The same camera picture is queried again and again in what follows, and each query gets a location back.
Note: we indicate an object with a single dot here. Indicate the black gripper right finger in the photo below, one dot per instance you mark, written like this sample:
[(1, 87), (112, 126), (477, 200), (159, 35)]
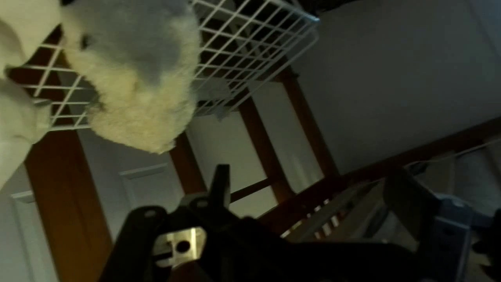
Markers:
[(221, 183)]

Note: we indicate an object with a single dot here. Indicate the translucent plastic bin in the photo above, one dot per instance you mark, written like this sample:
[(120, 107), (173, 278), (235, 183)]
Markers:
[(444, 230)]

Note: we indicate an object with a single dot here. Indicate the white panel door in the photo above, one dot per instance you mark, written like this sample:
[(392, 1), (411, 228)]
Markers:
[(146, 189)]

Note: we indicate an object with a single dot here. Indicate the cream bear plush toy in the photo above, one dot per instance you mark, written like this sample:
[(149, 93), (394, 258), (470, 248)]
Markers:
[(142, 95)]

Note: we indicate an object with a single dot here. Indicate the white cloth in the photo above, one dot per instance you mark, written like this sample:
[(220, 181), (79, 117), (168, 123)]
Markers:
[(16, 120)]

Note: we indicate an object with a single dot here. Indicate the wooden bunk bed frame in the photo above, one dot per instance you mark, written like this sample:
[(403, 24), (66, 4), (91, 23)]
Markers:
[(63, 209)]

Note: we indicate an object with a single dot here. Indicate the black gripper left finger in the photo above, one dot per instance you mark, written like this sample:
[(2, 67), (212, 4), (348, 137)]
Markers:
[(138, 241)]

